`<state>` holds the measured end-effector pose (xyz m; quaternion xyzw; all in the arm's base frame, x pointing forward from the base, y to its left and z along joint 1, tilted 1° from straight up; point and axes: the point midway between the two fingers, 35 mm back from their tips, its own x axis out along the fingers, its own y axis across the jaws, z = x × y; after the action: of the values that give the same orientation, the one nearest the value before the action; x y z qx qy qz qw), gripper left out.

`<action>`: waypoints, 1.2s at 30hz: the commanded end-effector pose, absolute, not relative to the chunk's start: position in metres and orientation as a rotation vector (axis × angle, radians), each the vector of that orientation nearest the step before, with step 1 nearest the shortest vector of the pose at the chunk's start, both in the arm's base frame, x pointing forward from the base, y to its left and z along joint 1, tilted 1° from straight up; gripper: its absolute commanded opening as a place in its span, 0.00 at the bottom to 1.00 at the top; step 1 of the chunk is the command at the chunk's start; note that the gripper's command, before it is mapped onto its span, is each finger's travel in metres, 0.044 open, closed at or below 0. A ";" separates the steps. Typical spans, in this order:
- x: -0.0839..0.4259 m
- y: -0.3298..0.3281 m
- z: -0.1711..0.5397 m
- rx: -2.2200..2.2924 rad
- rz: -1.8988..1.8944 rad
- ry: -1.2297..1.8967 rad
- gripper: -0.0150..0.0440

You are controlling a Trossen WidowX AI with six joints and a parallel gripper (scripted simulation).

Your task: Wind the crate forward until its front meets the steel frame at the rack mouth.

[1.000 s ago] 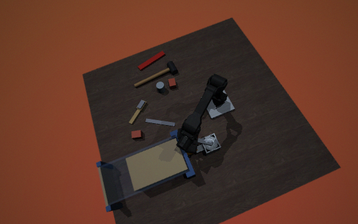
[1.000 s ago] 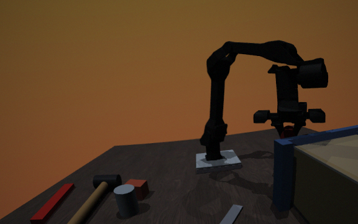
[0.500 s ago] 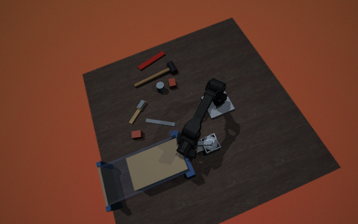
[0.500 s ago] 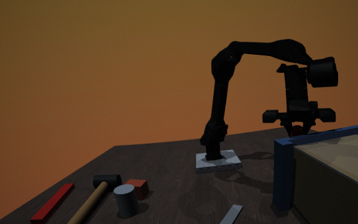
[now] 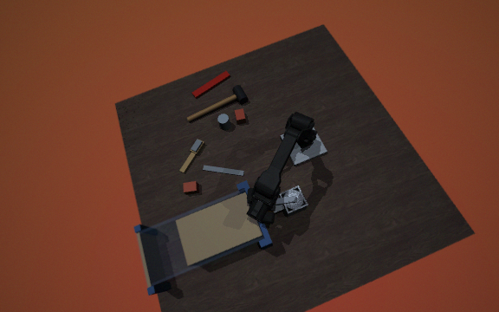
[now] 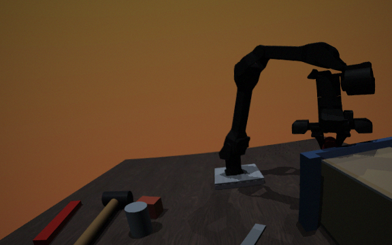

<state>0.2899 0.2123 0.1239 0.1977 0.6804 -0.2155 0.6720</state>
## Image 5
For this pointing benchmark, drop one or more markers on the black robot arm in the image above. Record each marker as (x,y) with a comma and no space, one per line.
(299,128)

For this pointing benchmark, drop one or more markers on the black mallet with wooden handle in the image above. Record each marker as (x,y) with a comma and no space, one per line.
(238,94)

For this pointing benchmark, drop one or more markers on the grey cylinder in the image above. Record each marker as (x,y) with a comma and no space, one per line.
(224,122)

